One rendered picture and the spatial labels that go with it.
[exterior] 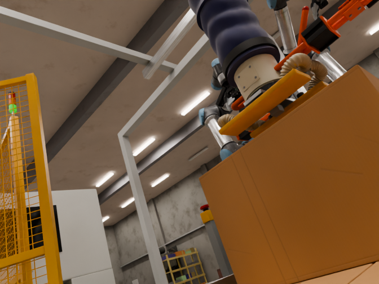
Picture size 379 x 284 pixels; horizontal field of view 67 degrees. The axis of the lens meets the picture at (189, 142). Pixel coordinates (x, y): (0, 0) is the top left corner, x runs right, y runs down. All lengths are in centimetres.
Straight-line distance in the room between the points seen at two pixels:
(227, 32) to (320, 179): 67
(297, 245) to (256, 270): 16
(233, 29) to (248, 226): 72
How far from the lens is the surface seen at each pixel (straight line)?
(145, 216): 450
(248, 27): 118
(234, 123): 101
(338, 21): 109
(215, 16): 126
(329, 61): 187
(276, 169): 84
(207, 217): 193
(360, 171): 76
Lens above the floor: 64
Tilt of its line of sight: 25 degrees up
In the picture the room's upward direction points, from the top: 20 degrees counter-clockwise
